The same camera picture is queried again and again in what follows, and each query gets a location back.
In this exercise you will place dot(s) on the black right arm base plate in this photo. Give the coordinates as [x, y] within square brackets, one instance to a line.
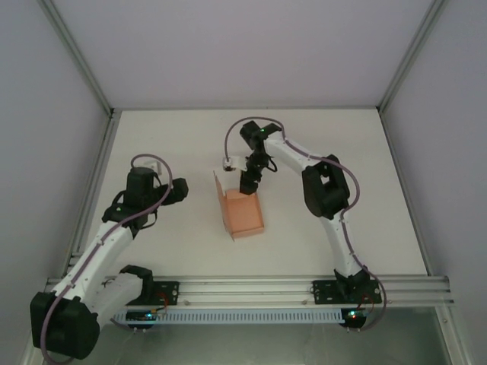
[323, 292]

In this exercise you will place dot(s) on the controller circuit board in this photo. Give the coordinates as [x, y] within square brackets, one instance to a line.
[142, 315]
[354, 315]

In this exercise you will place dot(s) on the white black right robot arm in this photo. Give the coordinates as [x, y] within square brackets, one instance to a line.
[289, 152]

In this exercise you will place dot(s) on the orange paper box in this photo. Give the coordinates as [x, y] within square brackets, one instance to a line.
[243, 216]

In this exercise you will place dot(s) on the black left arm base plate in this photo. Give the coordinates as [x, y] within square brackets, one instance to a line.
[167, 292]

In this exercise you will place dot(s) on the left controller circuit board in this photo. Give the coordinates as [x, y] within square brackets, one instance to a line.
[142, 315]

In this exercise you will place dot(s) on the aluminium frame post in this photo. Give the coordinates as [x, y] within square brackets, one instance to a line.
[412, 49]
[80, 57]

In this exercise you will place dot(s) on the aluminium mounting rail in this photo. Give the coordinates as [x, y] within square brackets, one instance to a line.
[243, 291]

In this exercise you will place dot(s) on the right controller circuit board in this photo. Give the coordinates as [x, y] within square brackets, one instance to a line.
[354, 315]

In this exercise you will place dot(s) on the aluminium side frame rail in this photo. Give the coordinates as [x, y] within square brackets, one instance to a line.
[409, 182]
[99, 175]

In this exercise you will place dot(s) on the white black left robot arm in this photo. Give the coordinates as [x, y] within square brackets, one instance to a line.
[95, 251]

